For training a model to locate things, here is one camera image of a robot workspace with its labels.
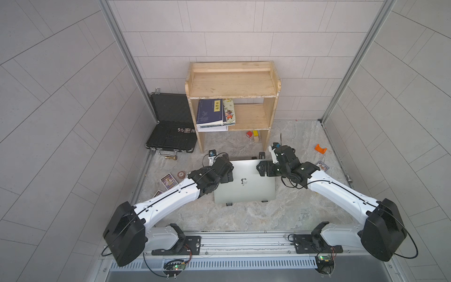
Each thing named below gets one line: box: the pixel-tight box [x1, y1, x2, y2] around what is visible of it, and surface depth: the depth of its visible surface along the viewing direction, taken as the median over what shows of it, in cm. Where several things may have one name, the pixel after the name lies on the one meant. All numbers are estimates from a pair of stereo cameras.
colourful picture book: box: [222, 98, 236, 126], surface depth 88 cm
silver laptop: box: [213, 158, 277, 204], surface depth 84 cm
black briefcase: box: [145, 88, 198, 161], surface depth 106 cm
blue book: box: [196, 98, 227, 124], surface depth 86 cm
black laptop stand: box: [226, 151, 269, 207], surface depth 83 cm
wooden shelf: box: [184, 60, 282, 154], surface depth 81 cm
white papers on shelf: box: [196, 121, 236, 133], surface depth 83 cm
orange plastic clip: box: [314, 143, 328, 155], surface depth 104 cm
